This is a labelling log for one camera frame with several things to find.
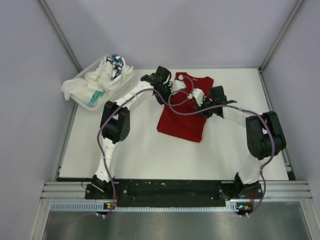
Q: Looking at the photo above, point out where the red t shirt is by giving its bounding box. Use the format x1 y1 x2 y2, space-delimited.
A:
157 72 214 143

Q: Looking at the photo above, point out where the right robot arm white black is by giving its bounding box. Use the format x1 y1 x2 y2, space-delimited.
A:
191 86 287 200

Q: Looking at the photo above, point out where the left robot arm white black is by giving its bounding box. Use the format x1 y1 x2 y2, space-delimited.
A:
85 66 172 200

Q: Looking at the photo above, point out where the white printed t shirt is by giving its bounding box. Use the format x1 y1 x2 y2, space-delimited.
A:
98 54 134 92

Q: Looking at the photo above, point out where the white plastic basket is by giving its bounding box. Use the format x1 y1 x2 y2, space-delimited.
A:
76 55 134 111

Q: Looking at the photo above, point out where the white t shirt pile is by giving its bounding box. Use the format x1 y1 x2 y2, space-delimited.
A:
61 77 113 108

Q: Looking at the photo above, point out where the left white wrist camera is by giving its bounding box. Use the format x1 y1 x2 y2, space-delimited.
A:
171 75 187 92

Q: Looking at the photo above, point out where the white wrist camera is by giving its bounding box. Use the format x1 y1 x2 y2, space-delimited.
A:
187 88 206 107
171 75 187 92

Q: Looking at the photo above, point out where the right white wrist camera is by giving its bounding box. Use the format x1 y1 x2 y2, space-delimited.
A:
187 88 206 107

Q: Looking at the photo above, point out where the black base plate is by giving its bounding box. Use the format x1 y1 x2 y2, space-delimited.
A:
84 177 265 207

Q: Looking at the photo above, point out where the left aluminium corner post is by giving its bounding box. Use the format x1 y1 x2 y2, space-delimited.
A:
36 0 83 73

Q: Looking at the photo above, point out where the aluminium corner post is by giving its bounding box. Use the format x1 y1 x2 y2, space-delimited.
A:
36 0 83 73
259 0 306 73

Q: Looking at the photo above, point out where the right aluminium corner post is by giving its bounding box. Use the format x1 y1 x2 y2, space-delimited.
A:
259 0 306 73

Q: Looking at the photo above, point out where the aluminium frame rail front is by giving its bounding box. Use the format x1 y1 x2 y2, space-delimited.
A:
40 181 313 202

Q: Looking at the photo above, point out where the grey slotted cable duct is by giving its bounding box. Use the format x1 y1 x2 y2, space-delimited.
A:
50 201 239 212

